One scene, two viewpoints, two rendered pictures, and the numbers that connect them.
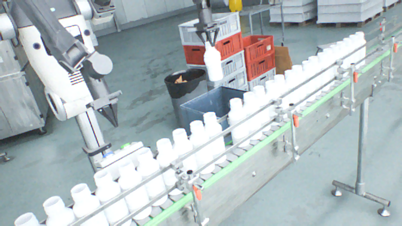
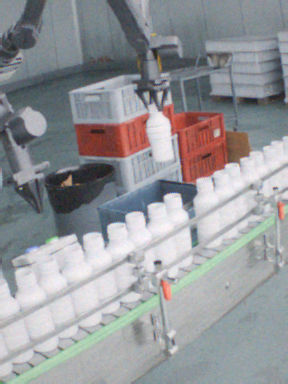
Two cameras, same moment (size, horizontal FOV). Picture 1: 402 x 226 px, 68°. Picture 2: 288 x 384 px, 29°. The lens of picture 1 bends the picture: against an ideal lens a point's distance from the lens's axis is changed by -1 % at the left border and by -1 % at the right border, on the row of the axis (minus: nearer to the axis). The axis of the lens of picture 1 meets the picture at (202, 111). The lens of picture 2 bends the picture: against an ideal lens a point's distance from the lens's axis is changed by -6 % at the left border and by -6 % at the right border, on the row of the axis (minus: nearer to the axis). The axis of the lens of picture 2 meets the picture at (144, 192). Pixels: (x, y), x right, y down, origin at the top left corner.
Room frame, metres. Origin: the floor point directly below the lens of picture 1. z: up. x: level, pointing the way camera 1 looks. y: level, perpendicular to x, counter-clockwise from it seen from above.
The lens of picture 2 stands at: (-0.35, 0.21, 1.58)
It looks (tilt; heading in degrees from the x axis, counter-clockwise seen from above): 18 degrees down; 352
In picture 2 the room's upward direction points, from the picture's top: 8 degrees counter-clockwise
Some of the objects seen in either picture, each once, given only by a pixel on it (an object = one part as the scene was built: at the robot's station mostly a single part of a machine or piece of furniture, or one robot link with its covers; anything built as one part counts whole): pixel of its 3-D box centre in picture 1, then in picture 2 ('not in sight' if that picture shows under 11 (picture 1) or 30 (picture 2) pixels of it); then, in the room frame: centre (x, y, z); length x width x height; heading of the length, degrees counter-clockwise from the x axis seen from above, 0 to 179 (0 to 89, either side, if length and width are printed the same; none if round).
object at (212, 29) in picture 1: (209, 35); (155, 96); (1.25, -0.09, 1.32); 0.07 x 0.07 x 0.09; 34
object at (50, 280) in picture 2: (111, 200); (55, 297); (0.61, 0.27, 1.08); 0.06 x 0.06 x 0.17
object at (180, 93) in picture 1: (191, 103); (87, 223); (3.03, 0.11, 0.32); 0.45 x 0.45 x 0.64
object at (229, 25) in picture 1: (210, 28); (121, 97); (3.44, -0.27, 1.00); 0.61 x 0.41 x 0.22; 134
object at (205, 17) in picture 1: (205, 18); (150, 72); (1.26, -0.09, 1.39); 0.10 x 0.07 x 0.07; 34
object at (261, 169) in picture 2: (280, 96); (258, 182); (1.04, -0.30, 1.08); 0.06 x 0.06 x 0.17
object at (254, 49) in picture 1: (249, 49); (184, 133); (3.95, -0.77, 0.55); 0.61 x 0.41 x 0.22; 130
